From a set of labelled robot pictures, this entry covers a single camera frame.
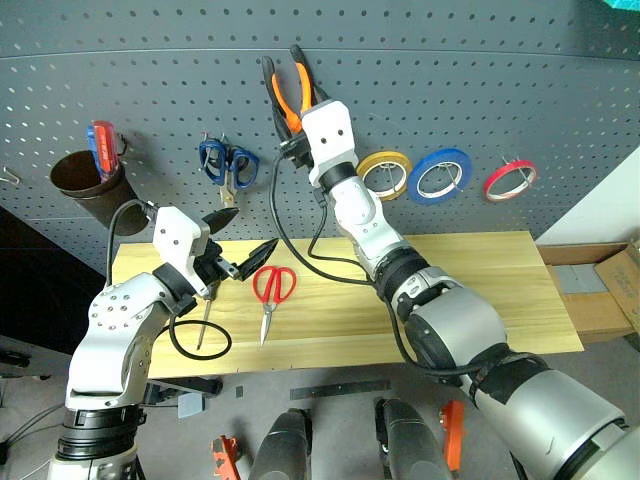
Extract dark grey rounded shape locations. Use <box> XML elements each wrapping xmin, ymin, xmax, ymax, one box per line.
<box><xmin>248</xmin><ymin>407</ymin><xmax>314</xmax><ymax>480</ymax></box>
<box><xmin>374</xmin><ymin>397</ymin><xmax>444</xmax><ymax>480</ymax></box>

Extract orange black clamp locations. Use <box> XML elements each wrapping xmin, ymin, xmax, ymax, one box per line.
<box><xmin>439</xmin><ymin>399</ymin><xmax>467</xmax><ymax>474</ymax></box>
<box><xmin>210</xmin><ymin>434</ymin><xmax>245</xmax><ymax>480</ymax></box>

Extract yellow tape roll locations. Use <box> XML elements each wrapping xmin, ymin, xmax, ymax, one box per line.
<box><xmin>355</xmin><ymin>150</ymin><xmax>414</xmax><ymax>202</ymax></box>

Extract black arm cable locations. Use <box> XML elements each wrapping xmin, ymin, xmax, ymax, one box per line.
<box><xmin>106</xmin><ymin>198</ymin><xmax>234</xmax><ymax>360</ymax></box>
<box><xmin>268</xmin><ymin>149</ymin><xmax>501</xmax><ymax>389</ymax></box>

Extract blue tape roll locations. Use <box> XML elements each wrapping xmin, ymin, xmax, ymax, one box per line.
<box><xmin>406</xmin><ymin>147</ymin><xmax>472</xmax><ymax>206</ymax></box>

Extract red tape roll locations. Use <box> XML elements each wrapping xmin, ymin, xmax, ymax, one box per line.
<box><xmin>482</xmin><ymin>158</ymin><xmax>539</xmax><ymax>203</ymax></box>

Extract dark grey pegboard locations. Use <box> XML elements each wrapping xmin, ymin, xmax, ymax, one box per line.
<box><xmin>0</xmin><ymin>0</ymin><xmax>640</xmax><ymax>281</ymax></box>

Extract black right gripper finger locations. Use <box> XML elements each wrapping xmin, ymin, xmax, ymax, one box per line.
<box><xmin>289</xmin><ymin>43</ymin><xmax>332</xmax><ymax>109</ymax></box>
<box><xmin>260</xmin><ymin>54</ymin><xmax>293</xmax><ymax>147</ymax></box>

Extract grey square pad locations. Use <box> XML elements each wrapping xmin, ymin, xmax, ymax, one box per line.
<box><xmin>177</xmin><ymin>394</ymin><xmax>207</xmax><ymax>420</ymax></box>

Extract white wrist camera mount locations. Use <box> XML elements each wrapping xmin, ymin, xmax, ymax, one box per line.
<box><xmin>301</xmin><ymin>100</ymin><xmax>359</xmax><ymax>187</ymax></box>
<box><xmin>151</xmin><ymin>205</ymin><xmax>212</xmax><ymax>297</ymax></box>

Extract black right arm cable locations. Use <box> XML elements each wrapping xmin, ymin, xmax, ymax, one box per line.
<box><xmin>268</xmin><ymin>149</ymin><xmax>501</xmax><ymax>389</ymax></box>

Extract black flat metal bar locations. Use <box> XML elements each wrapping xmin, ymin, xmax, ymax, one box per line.
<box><xmin>289</xmin><ymin>379</ymin><xmax>392</xmax><ymax>401</ymax></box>

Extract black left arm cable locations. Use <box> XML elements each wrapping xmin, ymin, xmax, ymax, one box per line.
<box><xmin>106</xmin><ymin>198</ymin><xmax>234</xmax><ymax>360</ymax></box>

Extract black table bracket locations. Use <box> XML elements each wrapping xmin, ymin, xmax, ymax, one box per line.
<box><xmin>146</xmin><ymin>377</ymin><xmax>224</xmax><ymax>407</ymax></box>

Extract folded brown cardboard sheet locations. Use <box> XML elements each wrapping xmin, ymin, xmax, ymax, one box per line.
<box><xmin>593</xmin><ymin>239</ymin><xmax>640</xmax><ymax>336</ymax></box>

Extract large open cardboard box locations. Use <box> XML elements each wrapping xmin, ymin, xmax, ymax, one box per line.
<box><xmin>537</xmin><ymin>242</ymin><xmax>640</xmax><ymax>346</ymax></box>

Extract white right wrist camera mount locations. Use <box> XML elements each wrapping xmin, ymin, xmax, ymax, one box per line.
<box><xmin>301</xmin><ymin>100</ymin><xmax>359</xmax><ymax>187</ymax></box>

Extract black cabinet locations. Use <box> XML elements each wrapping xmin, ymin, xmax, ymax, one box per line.
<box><xmin>0</xmin><ymin>204</ymin><xmax>114</xmax><ymax>357</ymax></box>

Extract brown metal cup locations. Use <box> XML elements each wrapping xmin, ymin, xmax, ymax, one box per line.
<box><xmin>48</xmin><ymin>149</ymin><xmax>151</xmax><ymax>237</ymax></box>

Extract red blue handled screwdriver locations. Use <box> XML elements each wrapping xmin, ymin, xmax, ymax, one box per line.
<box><xmin>85</xmin><ymin>119</ymin><xmax>124</xmax><ymax>184</ymax></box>

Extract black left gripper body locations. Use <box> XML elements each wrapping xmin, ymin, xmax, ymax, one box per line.
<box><xmin>192</xmin><ymin>238</ymin><xmax>240</xmax><ymax>297</ymax></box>

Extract blue handled scissors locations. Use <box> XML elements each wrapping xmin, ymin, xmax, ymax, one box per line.
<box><xmin>198</xmin><ymin>138</ymin><xmax>260</xmax><ymax>209</ymax></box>

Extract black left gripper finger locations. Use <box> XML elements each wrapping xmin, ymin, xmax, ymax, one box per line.
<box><xmin>202</xmin><ymin>208</ymin><xmax>241</xmax><ymax>234</ymax></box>
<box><xmin>237</xmin><ymin>238</ymin><xmax>280</xmax><ymax>283</ymax></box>

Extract screwdriver with metal shaft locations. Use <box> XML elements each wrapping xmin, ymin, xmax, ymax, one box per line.
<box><xmin>196</xmin><ymin>277</ymin><xmax>224</xmax><ymax>350</ymax></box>

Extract orange handled pliers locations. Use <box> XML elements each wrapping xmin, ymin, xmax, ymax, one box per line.
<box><xmin>270</xmin><ymin>61</ymin><xmax>315</xmax><ymax>135</ymax></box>

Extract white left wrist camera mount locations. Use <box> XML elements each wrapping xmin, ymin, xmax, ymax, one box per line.
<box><xmin>151</xmin><ymin>205</ymin><xmax>212</xmax><ymax>297</ymax></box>

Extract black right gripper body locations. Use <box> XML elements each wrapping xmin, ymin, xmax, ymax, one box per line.
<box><xmin>277</xmin><ymin>130</ymin><xmax>315</xmax><ymax>170</ymax></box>

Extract red handled scissors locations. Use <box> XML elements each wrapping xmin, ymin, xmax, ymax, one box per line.
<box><xmin>251</xmin><ymin>265</ymin><xmax>298</xmax><ymax>351</ymax></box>

